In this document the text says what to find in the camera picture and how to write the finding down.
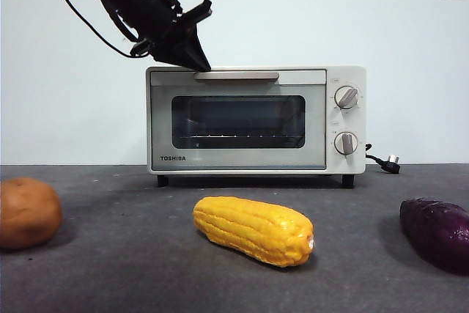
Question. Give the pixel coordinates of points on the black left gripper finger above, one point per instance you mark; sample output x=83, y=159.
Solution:
x=198, y=52
x=179, y=57

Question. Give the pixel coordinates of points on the purple eggplant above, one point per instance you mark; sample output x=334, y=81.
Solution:
x=439, y=236

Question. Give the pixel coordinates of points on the larger beige oven knob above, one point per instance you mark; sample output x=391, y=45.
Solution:
x=347, y=97

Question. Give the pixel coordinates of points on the white Toshiba toaster oven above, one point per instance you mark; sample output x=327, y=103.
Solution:
x=348, y=122

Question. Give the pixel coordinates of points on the smaller beige oven knob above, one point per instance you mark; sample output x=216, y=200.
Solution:
x=346, y=143

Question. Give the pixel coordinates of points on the yellow corn cob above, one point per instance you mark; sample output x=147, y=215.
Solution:
x=253, y=230

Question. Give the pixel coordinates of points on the brown potato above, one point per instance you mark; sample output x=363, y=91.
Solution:
x=29, y=213

